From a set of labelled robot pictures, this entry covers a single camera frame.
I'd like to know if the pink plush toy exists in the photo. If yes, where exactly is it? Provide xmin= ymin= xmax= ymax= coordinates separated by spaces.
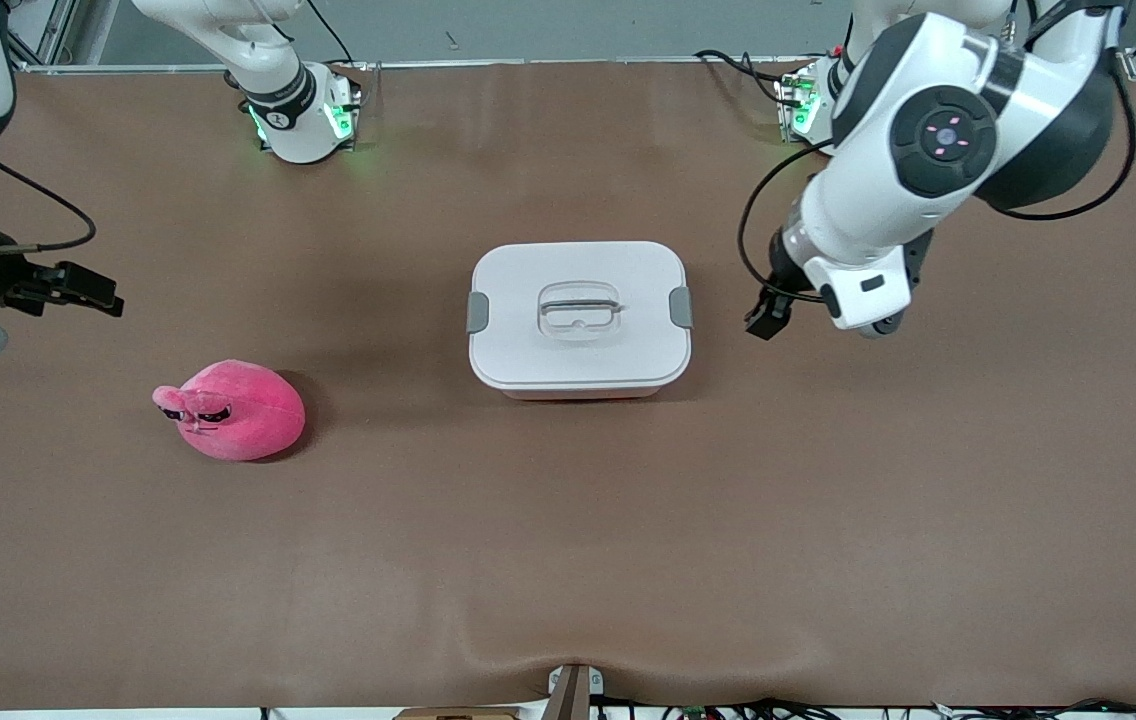
xmin=152 ymin=359 xmax=307 ymax=463

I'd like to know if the white lidded storage box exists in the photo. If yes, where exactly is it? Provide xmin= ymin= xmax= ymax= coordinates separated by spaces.
xmin=468 ymin=241 xmax=694 ymax=391

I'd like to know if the white storage box base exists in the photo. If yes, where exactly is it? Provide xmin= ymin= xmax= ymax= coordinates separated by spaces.
xmin=500 ymin=385 xmax=667 ymax=402

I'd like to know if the brown table mat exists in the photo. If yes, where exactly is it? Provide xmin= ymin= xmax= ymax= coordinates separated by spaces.
xmin=0 ymin=60 xmax=1136 ymax=711

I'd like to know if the black base cable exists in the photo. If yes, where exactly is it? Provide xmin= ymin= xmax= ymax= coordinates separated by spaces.
xmin=693 ymin=48 xmax=789 ymax=106
xmin=306 ymin=0 xmax=359 ymax=66

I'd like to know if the metal table edge rail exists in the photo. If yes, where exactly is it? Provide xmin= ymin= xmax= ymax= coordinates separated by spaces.
xmin=13 ymin=55 xmax=1136 ymax=76

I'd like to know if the metal table edge bracket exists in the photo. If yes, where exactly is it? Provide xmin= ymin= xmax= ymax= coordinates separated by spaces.
xmin=546 ymin=664 xmax=605 ymax=720

